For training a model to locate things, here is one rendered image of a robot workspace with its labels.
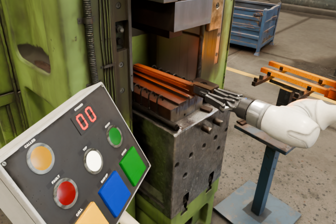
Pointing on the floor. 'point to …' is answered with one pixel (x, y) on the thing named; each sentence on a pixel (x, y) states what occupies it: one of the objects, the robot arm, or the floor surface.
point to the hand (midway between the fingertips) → (202, 90)
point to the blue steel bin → (254, 23)
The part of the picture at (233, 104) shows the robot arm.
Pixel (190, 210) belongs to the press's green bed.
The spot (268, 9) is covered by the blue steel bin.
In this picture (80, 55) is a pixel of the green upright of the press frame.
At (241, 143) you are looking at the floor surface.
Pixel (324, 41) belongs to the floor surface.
